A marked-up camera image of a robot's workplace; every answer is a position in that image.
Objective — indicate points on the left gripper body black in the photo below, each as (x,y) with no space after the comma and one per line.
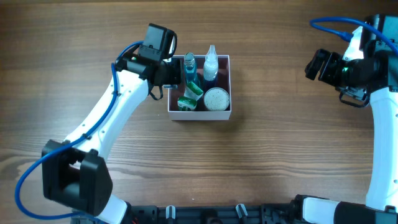
(175,74)

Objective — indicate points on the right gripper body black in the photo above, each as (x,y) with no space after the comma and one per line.
(325,66)

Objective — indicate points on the teal mouthwash bottle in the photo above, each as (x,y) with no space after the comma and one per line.
(190,69)

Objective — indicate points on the green white soap box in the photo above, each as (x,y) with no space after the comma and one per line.
(186,104)

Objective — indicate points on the clear spray bottle blue label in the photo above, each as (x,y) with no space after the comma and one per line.
(210,68)

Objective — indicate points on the cotton swab round container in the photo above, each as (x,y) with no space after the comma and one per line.
(216,99)

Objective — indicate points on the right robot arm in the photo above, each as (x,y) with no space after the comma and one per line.
(378,40)

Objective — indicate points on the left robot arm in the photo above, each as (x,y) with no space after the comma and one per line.
(74,172)

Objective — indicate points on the white box with pink interior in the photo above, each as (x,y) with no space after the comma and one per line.
(201,113)

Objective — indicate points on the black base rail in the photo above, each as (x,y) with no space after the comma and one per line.
(240,213)

